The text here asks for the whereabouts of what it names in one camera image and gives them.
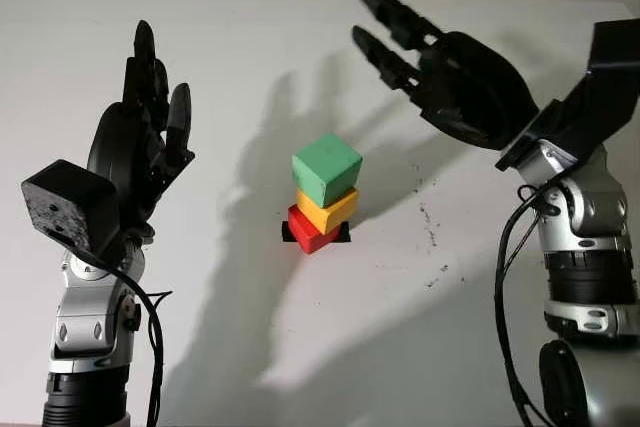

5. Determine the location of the green block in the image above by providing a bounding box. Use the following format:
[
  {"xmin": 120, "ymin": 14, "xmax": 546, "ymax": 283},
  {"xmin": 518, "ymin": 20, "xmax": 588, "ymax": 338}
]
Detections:
[{"xmin": 291, "ymin": 132, "xmax": 363, "ymax": 209}]

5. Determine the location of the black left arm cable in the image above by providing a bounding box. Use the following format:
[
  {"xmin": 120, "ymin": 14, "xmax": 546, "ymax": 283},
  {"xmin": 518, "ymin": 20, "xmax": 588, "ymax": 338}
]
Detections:
[{"xmin": 64, "ymin": 236, "xmax": 174, "ymax": 427}]

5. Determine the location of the yellow block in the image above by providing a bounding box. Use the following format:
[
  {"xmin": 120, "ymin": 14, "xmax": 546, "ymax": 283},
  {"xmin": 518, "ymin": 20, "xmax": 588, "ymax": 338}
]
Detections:
[{"xmin": 294, "ymin": 186, "xmax": 360, "ymax": 236}]

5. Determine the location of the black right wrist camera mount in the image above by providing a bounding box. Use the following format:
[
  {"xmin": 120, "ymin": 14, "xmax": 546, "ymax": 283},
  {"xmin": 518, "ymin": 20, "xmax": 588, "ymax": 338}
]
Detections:
[{"xmin": 494, "ymin": 19, "xmax": 640, "ymax": 173}]

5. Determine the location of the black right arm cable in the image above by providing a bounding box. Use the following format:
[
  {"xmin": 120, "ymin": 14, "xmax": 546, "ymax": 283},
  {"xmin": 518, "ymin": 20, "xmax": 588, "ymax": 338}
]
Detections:
[{"xmin": 493, "ymin": 184, "xmax": 561, "ymax": 427}]

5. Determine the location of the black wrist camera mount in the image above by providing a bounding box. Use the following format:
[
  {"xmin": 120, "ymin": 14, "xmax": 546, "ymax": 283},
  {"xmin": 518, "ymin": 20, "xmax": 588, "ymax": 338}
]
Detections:
[
  {"xmin": 20, "ymin": 159, "xmax": 124, "ymax": 261},
  {"xmin": 494, "ymin": 19, "xmax": 640, "ymax": 173}
]

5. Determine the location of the black tape strip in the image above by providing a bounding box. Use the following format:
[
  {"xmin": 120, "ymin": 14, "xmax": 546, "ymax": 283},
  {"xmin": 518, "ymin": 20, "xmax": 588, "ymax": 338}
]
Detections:
[{"xmin": 280, "ymin": 220, "xmax": 352, "ymax": 245}]

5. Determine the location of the red block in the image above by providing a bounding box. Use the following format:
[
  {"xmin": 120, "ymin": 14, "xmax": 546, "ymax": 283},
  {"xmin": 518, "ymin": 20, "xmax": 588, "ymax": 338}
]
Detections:
[{"xmin": 287, "ymin": 204, "xmax": 334, "ymax": 255}]

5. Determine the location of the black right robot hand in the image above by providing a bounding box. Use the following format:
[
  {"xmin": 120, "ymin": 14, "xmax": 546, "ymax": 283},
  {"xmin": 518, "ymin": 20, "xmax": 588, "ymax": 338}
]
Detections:
[{"xmin": 351, "ymin": 0, "xmax": 541, "ymax": 151}]

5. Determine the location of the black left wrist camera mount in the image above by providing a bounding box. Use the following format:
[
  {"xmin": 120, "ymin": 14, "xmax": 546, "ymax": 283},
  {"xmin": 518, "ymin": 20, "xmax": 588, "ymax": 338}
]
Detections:
[{"xmin": 20, "ymin": 159, "xmax": 124, "ymax": 261}]

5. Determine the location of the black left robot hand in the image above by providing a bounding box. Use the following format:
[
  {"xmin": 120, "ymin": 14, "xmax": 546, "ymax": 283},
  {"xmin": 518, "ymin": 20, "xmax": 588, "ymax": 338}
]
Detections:
[{"xmin": 85, "ymin": 19, "xmax": 197, "ymax": 241}]

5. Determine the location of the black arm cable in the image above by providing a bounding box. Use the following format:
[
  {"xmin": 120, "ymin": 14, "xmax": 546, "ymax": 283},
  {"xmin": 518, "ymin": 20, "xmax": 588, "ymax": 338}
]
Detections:
[
  {"xmin": 64, "ymin": 236, "xmax": 174, "ymax": 427},
  {"xmin": 493, "ymin": 184, "xmax": 561, "ymax": 427}
]

